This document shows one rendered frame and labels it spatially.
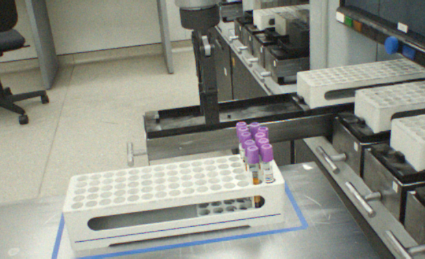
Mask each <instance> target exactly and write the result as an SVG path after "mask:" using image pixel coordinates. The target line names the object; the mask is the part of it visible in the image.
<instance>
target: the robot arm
mask: <svg viewBox="0 0 425 259"><path fill-rule="evenodd" d="M220 1H221V0H175V5H176V6H178V7H179V8H180V19H181V25H182V27H183V28H185V29H193V31H191V42H192V44H193V52H194V56H195V68H196V76H197V81H198V83H197V86H198V93H199V104H200V112H201V115H204V122H205V125H212V124H217V123H220V118H219V103H218V96H217V93H218V91H219V90H218V87H217V74H216V66H215V46H214V38H213V35H211V33H210V32H209V29H210V28H211V27H214V26H216V25H218V24H219V22H220V19H219V5H218V3H219V2H220Z"/></svg>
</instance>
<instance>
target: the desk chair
mask: <svg viewBox="0 0 425 259"><path fill-rule="evenodd" d="M18 20H19V16H18V12H17V8H16V2H15V0H0V57H2V56H3V53H5V52H9V51H16V49H20V48H22V47H30V45H24V42H25V39H24V37H23V36H22V35H21V34H19V33H18V32H17V31H16V30H15V29H13V27H14V26H15V25H16V24H17V22H18ZM38 96H40V99H41V103H42V104H45V101H46V103H49V98H48V97H49V96H47V95H46V91H45V90H37V91H31V92H23V93H19V94H12V93H11V90H10V87H5V88H4V89H3V86H2V83H1V80H0V107H2V108H5V109H6V110H10V111H12V112H15V113H17V114H21V116H19V123H20V125H22V124H28V123H29V121H28V116H27V115H24V114H25V111H24V109H22V108H21V107H19V106H17V105H15V104H14V102H18V101H23V100H27V99H29V98H32V97H38Z"/></svg>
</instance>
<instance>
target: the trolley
mask: <svg viewBox="0 0 425 259"><path fill-rule="evenodd" d="M278 169H279V171H280V173H281V175H282V177H283V179H284V188H285V219H286V220H285V221H284V222H282V223H272V224H267V225H258V226H253V227H251V226H250V225H246V226H241V227H230V228H225V229H220V230H211V231H204V232H195V233H190V234H181V235H175V236H165V237H160V238H151V239H145V240H136V241H130V242H124V243H115V244H110V245H109V246H108V247H98V248H93V249H84V250H78V251H73V250H72V249H71V245H70V241H69V236H68V233H67V230H66V223H65V220H64V215H63V211H62V209H63V206H64V201H65V198H66V195H57V196H52V197H42V198H36V199H26V200H20V201H11V202H5V203H0V259H381V258H380V256H379V255H378V253H377V252H376V250H375V249H374V247H373V246H372V244H371V243H370V242H369V240H368V239H367V237H366V235H364V233H363V232H362V231H361V229H360V227H359V226H358V224H357V223H356V221H355V220H354V218H353V217H352V215H351V214H350V212H349V211H348V209H347V208H346V207H345V205H344V204H343V202H342V201H341V199H340V198H339V196H338V195H337V194H336V192H335V190H334V189H333V187H332V186H331V185H330V183H329V181H328V180H327V179H326V177H325V175H324V174H323V172H322V171H321V169H320V168H319V166H318V165H317V163H316V162H303V163H298V164H288V165H282V166H278Z"/></svg>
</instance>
